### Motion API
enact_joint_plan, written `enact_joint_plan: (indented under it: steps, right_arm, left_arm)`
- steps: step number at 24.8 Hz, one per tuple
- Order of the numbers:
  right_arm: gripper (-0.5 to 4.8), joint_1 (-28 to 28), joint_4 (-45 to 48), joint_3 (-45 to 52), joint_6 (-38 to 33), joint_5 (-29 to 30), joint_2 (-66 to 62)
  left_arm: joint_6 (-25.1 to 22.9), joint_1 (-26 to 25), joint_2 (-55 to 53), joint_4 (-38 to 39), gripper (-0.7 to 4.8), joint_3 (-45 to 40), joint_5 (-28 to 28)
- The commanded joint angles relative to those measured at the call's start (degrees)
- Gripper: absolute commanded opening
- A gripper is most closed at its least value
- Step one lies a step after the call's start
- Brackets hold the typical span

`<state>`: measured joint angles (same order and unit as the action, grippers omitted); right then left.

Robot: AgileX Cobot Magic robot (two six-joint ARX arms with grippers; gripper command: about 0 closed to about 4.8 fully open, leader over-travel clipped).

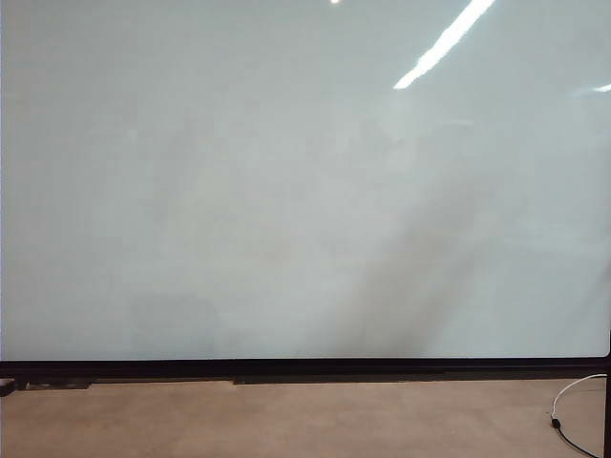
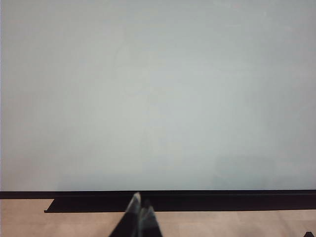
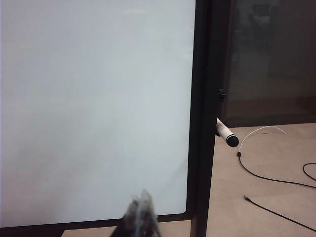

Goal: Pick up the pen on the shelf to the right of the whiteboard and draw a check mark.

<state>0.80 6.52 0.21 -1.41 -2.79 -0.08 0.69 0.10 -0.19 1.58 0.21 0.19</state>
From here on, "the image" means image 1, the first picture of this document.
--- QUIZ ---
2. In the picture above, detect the white glass whiteboard panel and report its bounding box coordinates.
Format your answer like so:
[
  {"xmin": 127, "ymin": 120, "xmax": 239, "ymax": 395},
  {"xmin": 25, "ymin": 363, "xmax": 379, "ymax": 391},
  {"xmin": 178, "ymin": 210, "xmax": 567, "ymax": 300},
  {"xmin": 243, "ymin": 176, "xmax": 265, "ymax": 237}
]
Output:
[{"xmin": 0, "ymin": 0, "xmax": 611, "ymax": 361}]

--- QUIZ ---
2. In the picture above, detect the black whiteboard frame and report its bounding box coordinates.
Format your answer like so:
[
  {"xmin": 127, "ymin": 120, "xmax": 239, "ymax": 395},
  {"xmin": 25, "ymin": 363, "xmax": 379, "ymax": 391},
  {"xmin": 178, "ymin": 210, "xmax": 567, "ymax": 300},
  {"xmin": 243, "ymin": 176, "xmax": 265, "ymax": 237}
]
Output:
[{"xmin": 0, "ymin": 353, "xmax": 611, "ymax": 458}]

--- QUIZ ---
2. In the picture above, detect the white cable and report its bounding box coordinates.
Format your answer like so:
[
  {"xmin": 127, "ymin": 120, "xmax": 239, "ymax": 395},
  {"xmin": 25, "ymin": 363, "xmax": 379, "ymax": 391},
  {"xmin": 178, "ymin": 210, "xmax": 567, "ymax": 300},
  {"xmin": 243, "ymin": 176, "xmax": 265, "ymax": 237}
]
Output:
[{"xmin": 550, "ymin": 372, "xmax": 609, "ymax": 421}]

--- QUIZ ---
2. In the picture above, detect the black cable with plug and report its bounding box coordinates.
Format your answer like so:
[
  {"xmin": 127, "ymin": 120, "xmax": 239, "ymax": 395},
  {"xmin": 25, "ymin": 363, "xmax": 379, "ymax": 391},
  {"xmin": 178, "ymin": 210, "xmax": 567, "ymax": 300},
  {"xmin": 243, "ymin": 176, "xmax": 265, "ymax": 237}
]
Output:
[{"xmin": 550, "ymin": 416, "xmax": 603, "ymax": 458}]

